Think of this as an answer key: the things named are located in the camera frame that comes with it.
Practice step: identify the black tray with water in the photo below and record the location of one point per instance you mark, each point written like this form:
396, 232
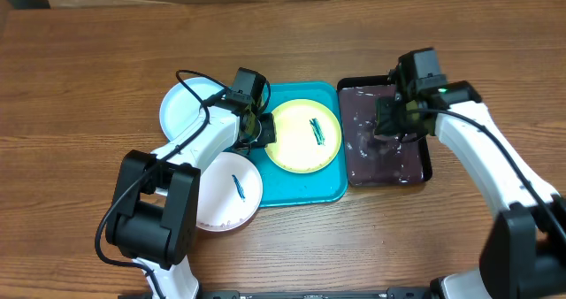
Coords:
373, 162

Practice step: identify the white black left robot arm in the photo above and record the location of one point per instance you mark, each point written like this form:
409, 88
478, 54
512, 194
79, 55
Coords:
163, 196

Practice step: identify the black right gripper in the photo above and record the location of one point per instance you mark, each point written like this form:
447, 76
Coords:
420, 129

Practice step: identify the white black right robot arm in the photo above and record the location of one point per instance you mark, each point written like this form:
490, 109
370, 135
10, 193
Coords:
524, 254

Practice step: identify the light blue plastic plate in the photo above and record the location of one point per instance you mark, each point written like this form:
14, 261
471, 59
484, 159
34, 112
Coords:
179, 108

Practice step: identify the pink plastic plate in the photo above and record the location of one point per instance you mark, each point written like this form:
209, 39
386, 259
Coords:
231, 190

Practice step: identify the green sponge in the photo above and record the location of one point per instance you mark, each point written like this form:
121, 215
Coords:
385, 117

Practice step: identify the teal plastic tray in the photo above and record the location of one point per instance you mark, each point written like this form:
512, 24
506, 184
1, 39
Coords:
283, 188

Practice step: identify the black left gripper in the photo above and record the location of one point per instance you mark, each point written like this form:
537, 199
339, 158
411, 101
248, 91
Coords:
268, 134

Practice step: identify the yellow plastic plate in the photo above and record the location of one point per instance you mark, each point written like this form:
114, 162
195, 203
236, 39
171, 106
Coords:
308, 136

